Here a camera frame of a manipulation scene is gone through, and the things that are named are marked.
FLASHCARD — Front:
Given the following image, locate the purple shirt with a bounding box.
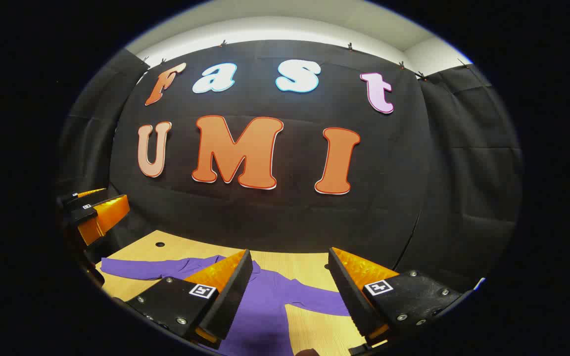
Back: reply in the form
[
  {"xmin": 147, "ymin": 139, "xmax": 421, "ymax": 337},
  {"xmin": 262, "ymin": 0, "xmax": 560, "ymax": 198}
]
[{"xmin": 100, "ymin": 255, "xmax": 352, "ymax": 356}]

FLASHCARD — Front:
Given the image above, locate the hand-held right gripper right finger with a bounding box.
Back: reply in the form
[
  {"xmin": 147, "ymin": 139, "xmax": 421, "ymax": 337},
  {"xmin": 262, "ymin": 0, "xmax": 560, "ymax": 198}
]
[{"xmin": 328, "ymin": 247, "xmax": 464, "ymax": 347}]

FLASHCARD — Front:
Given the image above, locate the black backdrop cloth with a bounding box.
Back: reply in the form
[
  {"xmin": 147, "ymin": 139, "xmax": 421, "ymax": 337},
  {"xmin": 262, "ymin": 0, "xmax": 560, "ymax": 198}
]
[{"xmin": 55, "ymin": 40, "xmax": 523, "ymax": 297}]

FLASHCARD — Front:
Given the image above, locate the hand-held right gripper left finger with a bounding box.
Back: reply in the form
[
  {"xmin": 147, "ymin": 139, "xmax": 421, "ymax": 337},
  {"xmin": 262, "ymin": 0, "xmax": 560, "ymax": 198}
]
[{"xmin": 126, "ymin": 249, "xmax": 254, "ymax": 350}]

